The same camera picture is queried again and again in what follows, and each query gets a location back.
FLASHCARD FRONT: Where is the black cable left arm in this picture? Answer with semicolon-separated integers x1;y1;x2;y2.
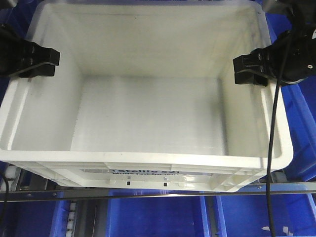
0;171;10;229

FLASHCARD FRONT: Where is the white roller track left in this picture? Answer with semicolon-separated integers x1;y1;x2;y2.
65;201;77;237

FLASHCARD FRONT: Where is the blue bin lower right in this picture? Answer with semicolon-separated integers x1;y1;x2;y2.
214;194;316;237

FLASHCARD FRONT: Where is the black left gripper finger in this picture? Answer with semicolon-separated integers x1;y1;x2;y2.
19;63;56;78
29;42;61;69

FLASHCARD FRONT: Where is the blue bin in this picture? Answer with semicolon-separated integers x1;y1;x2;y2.
265;11;316;182
105;196;211;237
214;194;316;237

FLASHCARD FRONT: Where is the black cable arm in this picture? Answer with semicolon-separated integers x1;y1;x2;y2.
0;171;10;229
265;8;296;237

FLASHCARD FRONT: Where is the white plastic tote bin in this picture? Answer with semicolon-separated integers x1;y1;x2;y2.
0;0;294;194

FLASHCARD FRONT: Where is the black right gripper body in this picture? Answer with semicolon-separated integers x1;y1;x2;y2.
265;27;316;84

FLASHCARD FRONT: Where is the metal shelf front rail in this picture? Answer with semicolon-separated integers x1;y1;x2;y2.
0;182;316;203

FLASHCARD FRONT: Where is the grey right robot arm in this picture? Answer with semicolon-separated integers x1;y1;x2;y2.
233;0;316;86

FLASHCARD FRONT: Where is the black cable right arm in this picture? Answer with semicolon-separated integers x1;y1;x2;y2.
265;8;296;237

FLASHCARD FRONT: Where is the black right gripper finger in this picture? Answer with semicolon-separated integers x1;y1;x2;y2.
233;48;271;74
234;71;268;86

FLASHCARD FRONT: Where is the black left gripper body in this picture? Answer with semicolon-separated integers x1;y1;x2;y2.
0;24;34;76

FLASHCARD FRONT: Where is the blue bin near right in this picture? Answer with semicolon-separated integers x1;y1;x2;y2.
265;11;316;182

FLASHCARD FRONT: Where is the blue bin lower middle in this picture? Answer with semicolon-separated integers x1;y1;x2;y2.
105;196;211;237

